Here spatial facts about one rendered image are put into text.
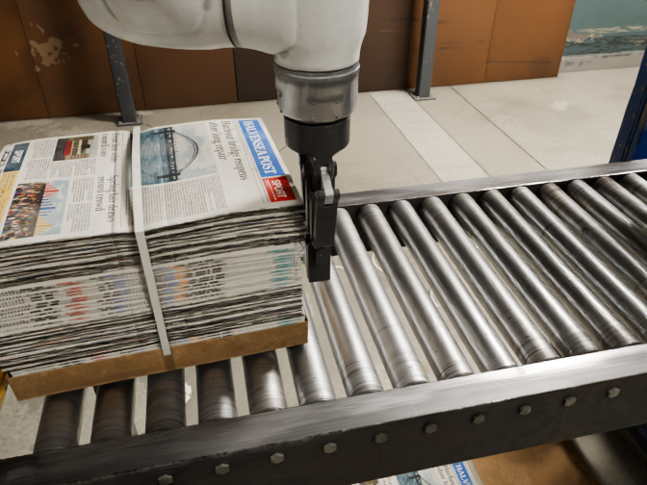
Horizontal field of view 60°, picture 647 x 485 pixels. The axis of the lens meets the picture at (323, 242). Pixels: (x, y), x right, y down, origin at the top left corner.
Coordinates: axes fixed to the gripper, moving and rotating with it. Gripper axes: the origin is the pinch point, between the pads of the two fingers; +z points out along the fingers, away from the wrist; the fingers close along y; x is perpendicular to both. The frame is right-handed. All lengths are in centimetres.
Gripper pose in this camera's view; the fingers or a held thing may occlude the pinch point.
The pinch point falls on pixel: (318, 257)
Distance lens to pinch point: 74.5
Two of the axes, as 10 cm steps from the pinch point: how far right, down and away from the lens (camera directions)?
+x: 9.8, -1.3, 1.8
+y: 2.2, 5.6, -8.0
